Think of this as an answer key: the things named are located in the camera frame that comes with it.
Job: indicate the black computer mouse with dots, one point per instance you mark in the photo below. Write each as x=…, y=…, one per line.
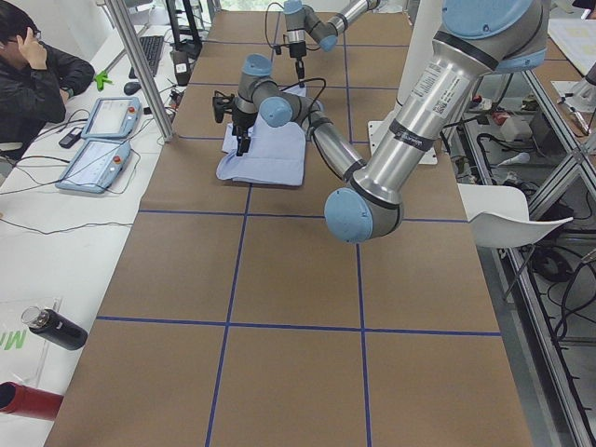
x=131, y=88

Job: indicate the far teach pendant tablet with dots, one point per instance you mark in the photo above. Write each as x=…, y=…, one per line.
x=112, y=118

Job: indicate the near teach pendant tablet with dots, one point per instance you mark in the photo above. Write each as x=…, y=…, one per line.
x=95, y=166

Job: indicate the black keyboard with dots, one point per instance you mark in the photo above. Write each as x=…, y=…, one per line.
x=152, y=47

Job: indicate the green plastic toy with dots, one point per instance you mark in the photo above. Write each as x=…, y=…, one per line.
x=101, y=80

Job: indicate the black water bottle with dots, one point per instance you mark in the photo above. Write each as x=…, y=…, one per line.
x=53, y=327

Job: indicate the light blue striped shirt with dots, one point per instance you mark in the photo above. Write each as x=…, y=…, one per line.
x=276, y=155

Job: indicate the teach pendant tablet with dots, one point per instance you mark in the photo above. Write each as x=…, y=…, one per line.
x=112, y=118
x=95, y=166

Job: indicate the brown paper table cover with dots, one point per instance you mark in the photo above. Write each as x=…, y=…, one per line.
x=234, y=318

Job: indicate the small black phone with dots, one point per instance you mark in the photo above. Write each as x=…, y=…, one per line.
x=71, y=138

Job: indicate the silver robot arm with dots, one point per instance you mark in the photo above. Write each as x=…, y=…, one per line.
x=301, y=21
x=474, y=39

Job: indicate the white central pedestal column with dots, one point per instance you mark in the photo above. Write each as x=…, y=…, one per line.
x=426, y=22

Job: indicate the seated person black jacket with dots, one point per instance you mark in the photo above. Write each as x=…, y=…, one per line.
x=37, y=80

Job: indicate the red cylinder bottle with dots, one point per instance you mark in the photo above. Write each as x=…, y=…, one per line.
x=20, y=400

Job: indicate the plastic bag green lettering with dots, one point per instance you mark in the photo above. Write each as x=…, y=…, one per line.
x=23, y=354

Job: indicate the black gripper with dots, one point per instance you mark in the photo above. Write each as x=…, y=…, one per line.
x=296, y=50
x=242, y=119

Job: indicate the aluminium frame post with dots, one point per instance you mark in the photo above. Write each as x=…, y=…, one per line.
x=132, y=45

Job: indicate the white curved chair seat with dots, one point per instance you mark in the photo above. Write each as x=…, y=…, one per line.
x=499, y=217

